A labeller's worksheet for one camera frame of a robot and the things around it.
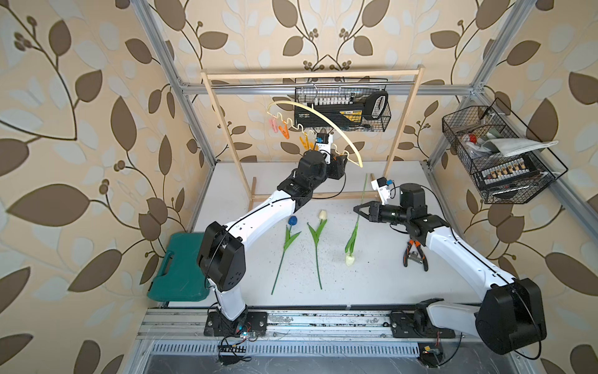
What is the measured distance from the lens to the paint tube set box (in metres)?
0.65

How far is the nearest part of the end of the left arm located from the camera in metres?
0.70

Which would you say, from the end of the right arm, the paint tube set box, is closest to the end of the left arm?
the end of the right arm

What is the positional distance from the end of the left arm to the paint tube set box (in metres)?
0.43

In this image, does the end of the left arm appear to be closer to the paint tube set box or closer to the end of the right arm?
the end of the right arm
